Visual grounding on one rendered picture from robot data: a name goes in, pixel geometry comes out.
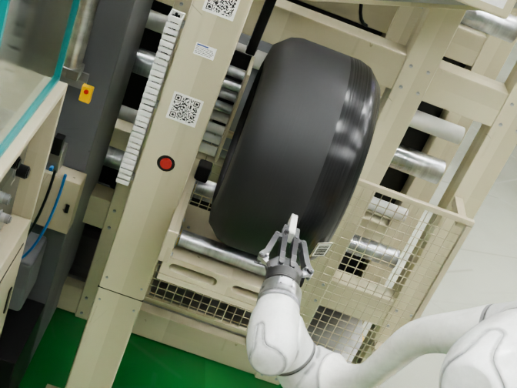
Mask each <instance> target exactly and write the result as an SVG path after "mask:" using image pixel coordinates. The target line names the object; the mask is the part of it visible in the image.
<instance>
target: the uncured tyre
mask: <svg viewBox="0 0 517 388"><path fill-rule="evenodd" d="M380 99H381V89H380V86H379V83H378V81H377V79H376V77H375V75H374V73H373V71H372V69H371V68H370V67H369V66H368V65H366V64H365V63H364V62H363V61H361V60H359V59H356V58H353V57H351V56H349V55H346V54H343V53H341V52H337V51H335V50H333V49H330V48H327V47H325V46H323V45H319V44H317V43H314V42H311V41H309V40H306V39H304V38H293V37H291V38H287V39H285V40H283V41H281V42H278V43H275V44H274V45H273V46H272V47H271V49H270V50H269V53H268V54H267V56H266V57H265V59H264V61H263V63H262V64H261V66H260V69H259V71H258V73H257V75H256V77H255V81H254V82H253V84H252V87H251V90H250V92H249V94H248V98H247V100H246V102H245V105H244V108H243V110H242V114H241V116H240V118H239V121H238V124H237V126H236V129H235V132H234V135H233V137H232V141H231V143H230V146H229V148H228V152H227V154H226V157H225V161H224V163H223V166H222V170H221V172H220V175H219V178H218V181H217V185H216V187H215V192H214V195H213V198H212V206H211V211H210V216H209V221H208V222H209V224H210V226H211V227H212V229H213V231H214V233H215V235H216V237H217V239H219V240H220V241H222V242H223V243H224V244H226V245H227V246H231V247H233V248H235V249H239V250H241V251H244V252H247V253H250V254H252V255H255V256H258V254H259V252H260V251H262V250H263V249H265V247H266V246H267V245H268V243H269V241H270V240H271V238H272V237H273V235H274V234H275V232H276V231H279V232H280V233H282V229H283V226H284V225H285V224H286V225H288V221H289V219H290V217H291V215H292V214H295V215H297V216H298V220H297V225H296V228H298V229H300V233H299V238H300V240H305V241H306V242H307V247H308V251H309V260H310V261H312V260H314V259H316V258H317V257H318V256H310V255H311V253H312V251H313V250H314V248H315V247H316V245H317V244H318V243H329V242H330V240H331V239H332V237H333V235H334V234H335V231H336V230H337V228H338V226H339V223H340V222H341V220H342V217H343V216H344V214H345V211H346V209H347V207H348V205H349V202H350V200H351V198H352V195H353V193H354V191H355V187H356V186H357V183H358V180H359V177H360V175H361V173H362V169H363V166H364V164H365V160H366V157H367V155H368V152H369V148H370V145H371V142H372V137H373V134H374V131H375V126H376V122H377V118H378V114H379V106H380Z"/></svg>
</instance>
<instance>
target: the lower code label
mask: <svg viewBox="0 0 517 388"><path fill-rule="evenodd" d="M203 103H204V102H203V101H201V100H198V99H195V98H192V97H190V96H188V95H184V94H182V93H180V92H176V91H174V94H173V96H172V100H171V103H170V106H169V108H168V112H167V115H166V118H169V119H172V120H175V121H177V122H180V123H183V124H186V125H189V126H191V127H194V128H195V125H196V122H197V120H198V117H199V114H200V112H201V109H202V106H203Z"/></svg>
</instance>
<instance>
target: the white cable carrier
mask: <svg viewBox="0 0 517 388"><path fill-rule="evenodd" d="M184 18H185V13H184V12H180V11H178V10H175V9H172V10H171V11H170V13H169V15H168V18H167V21H166V23H165V27H164V31H163V33H162V38H161V40H160V43H159V46H158V51H157V52H156V57H155V59H154V63H153V64H152V69H151V71H150V75H149V77H148V81H147V84H146V87H145V91H144V93H143V97H142V101H141V103H140V106H139V109H138V114H137V115H136V117H135V124H134V125H133V128H132V131H131V135H130V137H129V140H128V145H127V147H126V150H125V154H124V157H123V159H122V163H121V165H120V166H121V167H120V169H119V172H118V176H117V178H116V182H118V183H121V184H123V185H126V186H128V184H129V183H130V181H131V180H132V181H133V179H134V177H135V172H134V171H135V167H136V163H137V161H138V158H139V154H140V152H141V149H142V144H143V142H144V141H145V136H146V132H147V131H148V127H149V123H150V122H151V119H152V115H153V112H154V110H155V108H156V109H157V107H158V103H159V100H158V95H159V93H160V91H161V88H162V83H163V82H164V78H165V74H166V72H167V70H168V66H169V63H170V60H171V58H172V53H173V50H174V48H175V45H176V42H177V39H178V35H179V32H180V30H181V28H184V25H185V20H183V19H184ZM176 30H178V31H176Z"/></svg>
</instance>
